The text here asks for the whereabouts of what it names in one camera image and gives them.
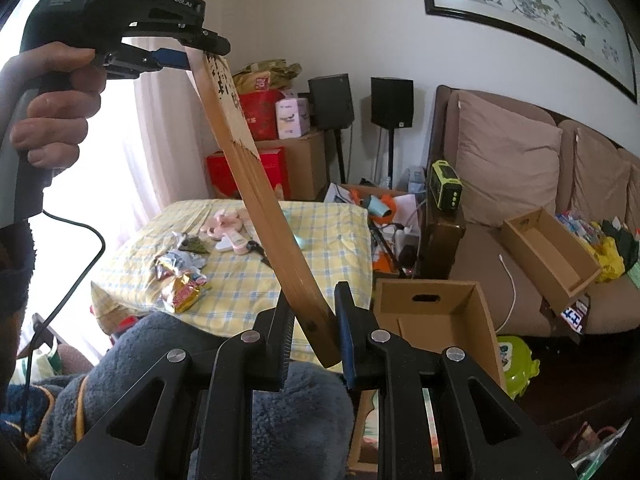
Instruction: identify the cardboard tray on sofa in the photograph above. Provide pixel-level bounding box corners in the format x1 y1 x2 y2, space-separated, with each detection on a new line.
500 208 601 313

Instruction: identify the pink handheld fan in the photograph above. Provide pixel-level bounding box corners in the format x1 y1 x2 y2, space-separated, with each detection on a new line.
200 209 250 256

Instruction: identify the white sheer curtain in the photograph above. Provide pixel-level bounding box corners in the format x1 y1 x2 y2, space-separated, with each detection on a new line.
27 70 214 363

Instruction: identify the silver snack packet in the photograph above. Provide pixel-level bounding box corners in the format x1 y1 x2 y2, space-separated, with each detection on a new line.
155 249 207 281

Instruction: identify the framed ink painting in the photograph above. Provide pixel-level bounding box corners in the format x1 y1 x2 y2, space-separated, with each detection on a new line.
424 0 638 103

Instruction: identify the green portable radio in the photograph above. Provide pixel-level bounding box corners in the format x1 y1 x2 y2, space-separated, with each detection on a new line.
430 159 463 214

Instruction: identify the brown wooden folding fan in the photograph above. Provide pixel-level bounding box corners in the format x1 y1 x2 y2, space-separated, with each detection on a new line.
186 48 341 368

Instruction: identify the green cartoon lunchbox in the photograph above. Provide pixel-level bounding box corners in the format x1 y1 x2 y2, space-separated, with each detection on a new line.
497 336 540 400

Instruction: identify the mint green handheld fan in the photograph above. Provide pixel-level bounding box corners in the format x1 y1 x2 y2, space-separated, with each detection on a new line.
283 210 307 250

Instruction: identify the beige sofa pillow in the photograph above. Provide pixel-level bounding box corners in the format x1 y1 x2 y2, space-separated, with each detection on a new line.
452 91 562 228

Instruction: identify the red tea gift bag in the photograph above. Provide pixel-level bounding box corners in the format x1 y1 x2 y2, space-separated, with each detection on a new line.
240 90 284 141

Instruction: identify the left black speaker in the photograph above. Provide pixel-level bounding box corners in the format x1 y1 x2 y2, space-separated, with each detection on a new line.
308 74 355 130

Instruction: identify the brown sofa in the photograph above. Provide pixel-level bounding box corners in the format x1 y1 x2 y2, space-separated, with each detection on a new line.
424 86 639 337

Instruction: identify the black speaker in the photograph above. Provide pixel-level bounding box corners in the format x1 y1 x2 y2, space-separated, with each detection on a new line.
308 74 355 130
371 77 414 130

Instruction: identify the large cardboard box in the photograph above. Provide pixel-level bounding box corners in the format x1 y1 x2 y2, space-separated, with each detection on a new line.
347 280 506 477

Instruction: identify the person's left hand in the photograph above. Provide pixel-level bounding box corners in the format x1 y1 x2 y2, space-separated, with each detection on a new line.
1 42 106 170

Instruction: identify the yellow plaid tablecloth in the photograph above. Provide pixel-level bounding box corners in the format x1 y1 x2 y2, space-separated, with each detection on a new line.
91 200 373 337

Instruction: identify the brown paper bag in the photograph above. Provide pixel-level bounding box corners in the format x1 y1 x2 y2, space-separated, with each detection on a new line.
233 58 303 94

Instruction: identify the brown carton under bags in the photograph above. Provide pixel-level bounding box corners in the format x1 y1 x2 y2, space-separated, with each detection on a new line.
256 130 329 202

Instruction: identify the pink tissue box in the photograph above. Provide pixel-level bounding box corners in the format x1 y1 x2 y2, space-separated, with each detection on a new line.
276 98 310 140

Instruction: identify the orange yellow chip bag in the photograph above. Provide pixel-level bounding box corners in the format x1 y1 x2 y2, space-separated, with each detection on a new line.
160 273 208 314

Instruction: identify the red chocolate gift box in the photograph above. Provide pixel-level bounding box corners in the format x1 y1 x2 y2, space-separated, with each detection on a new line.
205 146 292 201

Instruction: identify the green pea snack packet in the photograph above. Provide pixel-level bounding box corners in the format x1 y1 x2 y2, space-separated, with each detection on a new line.
179 234 209 255

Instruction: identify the white charging cable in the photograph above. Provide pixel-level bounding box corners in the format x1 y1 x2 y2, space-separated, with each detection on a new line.
494 252 518 336

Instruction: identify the right black speaker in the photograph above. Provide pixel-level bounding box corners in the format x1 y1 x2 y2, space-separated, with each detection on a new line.
371 77 414 130

